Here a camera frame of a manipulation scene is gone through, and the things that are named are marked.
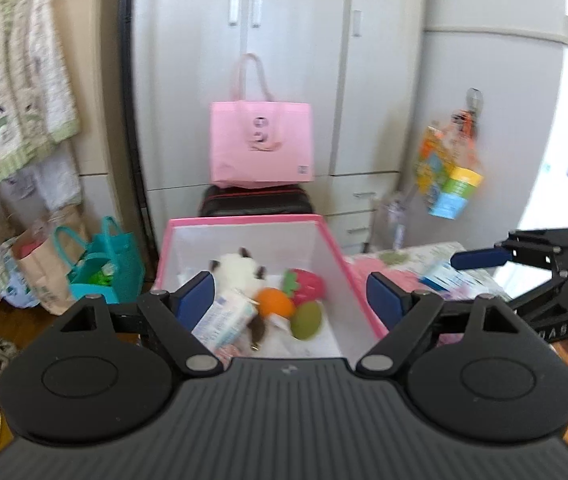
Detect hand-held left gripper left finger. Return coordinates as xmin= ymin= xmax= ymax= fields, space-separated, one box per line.
xmin=59 ymin=270 xmax=222 ymax=376

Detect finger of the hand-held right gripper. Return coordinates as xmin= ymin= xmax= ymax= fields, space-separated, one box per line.
xmin=450 ymin=228 xmax=568 ymax=273
xmin=506 ymin=270 xmax=568 ymax=311

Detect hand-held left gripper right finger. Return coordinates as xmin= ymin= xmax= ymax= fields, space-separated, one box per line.
xmin=356 ymin=271 xmax=522 ymax=376

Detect white tissue packet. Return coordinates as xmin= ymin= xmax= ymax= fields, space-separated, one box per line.
xmin=191 ymin=287 xmax=260 ymax=354

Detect pink fabric storage box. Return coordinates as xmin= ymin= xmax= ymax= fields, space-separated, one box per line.
xmin=155 ymin=213 xmax=390 ymax=361

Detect white plush cat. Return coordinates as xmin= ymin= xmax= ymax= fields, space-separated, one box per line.
xmin=209 ymin=247 xmax=270 ymax=295

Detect red plush strawberry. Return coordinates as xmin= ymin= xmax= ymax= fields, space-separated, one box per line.
xmin=283 ymin=267 xmax=329 ymax=306

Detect orange plush fruit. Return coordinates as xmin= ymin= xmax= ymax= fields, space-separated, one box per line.
xmin=256 ymin=287 xmax=296 ymax=319

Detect floral bedsheet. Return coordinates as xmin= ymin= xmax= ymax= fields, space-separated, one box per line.
xmin=344 ymin=241 xmax=511 ymax=348

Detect blue wet wipes packet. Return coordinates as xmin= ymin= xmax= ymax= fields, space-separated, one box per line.
xmin=420 ymin=260 xmax=465 ymax=293

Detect clear plastic bag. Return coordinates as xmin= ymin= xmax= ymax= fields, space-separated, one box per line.
xmin=373 ymin=192 xmax=416 ymax=252

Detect green plush fruit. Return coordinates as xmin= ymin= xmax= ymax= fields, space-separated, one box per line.
xmin=291 ymin=302 xmax=324 ymax=344

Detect colourful hanging gift bag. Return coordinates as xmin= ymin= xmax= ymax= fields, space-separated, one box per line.
xmin=414 ymin=121 xmax=485 ymax=221

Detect teal woven bag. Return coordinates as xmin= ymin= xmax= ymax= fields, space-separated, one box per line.
xmin=54 ymin=216 xmax=146 ymax=307

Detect black suitcase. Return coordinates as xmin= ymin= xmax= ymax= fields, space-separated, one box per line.
xmin=199 ymin=185 xmax=315 ymax=219

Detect brown paper bag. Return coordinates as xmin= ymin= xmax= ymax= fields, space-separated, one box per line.
xmin=14 ymin=207 xmax=91 ymax=317

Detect pink tote bag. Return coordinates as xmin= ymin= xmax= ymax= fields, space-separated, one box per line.
xmin=209 ymin=52 xmax=315 ymax=190

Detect white blue plastic bag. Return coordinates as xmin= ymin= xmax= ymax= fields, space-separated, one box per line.
xmin=0 ymin=237 xmax=41 ymax=309

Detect black rack pole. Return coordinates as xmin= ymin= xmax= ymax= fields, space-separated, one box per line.
xmin=115 ymin=0 xmax=161 ymax=273

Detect grey wardrobe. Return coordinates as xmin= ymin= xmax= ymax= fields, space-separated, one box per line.
xmin=131 ymin=0 xmax=427 ymax=257

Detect hanging patchwork quilt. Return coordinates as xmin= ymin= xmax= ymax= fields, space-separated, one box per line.
xmin=0 ymin=0 xmax=82 ymax=188

